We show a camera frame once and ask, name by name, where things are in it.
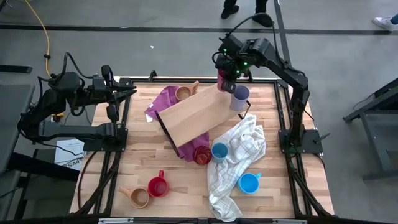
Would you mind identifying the white paper sheet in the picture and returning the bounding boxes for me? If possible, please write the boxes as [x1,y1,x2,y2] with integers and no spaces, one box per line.
[54,139,85,171]

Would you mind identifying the magenta plastic cup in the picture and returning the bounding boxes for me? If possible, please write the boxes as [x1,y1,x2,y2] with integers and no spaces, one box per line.
[216,70,228,93]

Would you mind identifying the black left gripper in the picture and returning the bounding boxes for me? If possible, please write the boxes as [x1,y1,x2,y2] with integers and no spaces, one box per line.
[90,64,137,123]

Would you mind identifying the wooden shelf with black frame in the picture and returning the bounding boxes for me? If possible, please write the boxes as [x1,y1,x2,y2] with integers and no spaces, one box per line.
[154,83,252,157]

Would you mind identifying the blue mug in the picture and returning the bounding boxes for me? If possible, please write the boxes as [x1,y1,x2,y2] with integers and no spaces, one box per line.
[237,172,262,195]

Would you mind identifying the grey side table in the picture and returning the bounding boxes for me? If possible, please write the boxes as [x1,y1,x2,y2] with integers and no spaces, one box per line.
[0,83,35,175]

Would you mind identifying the teal plastic cup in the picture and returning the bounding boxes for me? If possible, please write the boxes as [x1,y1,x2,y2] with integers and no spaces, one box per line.
[211,142,229,164]

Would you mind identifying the wooden cup with handle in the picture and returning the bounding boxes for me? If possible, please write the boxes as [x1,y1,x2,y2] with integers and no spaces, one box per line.
[175,80,200,102]
[118,186,150,209]

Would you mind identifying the white checked towel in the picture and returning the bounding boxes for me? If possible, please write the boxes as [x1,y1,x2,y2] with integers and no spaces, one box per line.
[206,113,267,222]

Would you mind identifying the person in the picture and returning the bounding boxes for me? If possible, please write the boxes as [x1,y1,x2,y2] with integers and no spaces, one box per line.
[372,14,398,32]
[220,0,274,28]

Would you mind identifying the purple cloth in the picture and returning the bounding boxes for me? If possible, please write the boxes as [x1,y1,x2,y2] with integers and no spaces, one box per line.
[144,85,211,163]

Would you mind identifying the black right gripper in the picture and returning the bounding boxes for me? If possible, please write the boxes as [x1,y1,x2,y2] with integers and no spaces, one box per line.
[214,34,249,94]

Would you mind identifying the black table frame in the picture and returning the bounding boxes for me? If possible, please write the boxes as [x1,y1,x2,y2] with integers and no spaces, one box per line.
[70,70,334,224]

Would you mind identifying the yellow cable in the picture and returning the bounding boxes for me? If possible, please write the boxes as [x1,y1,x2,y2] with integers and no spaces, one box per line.
[24,0,65,122]

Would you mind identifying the red faceted transparent tumbler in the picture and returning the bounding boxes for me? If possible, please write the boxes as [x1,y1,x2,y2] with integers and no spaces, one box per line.
[193,145,213,166]

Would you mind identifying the red ring object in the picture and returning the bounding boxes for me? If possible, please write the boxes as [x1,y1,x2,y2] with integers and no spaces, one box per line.
[147,169,170,198]

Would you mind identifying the lavender plastic cup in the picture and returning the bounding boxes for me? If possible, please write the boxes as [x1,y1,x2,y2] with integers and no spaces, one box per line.
[229,85,251,112]

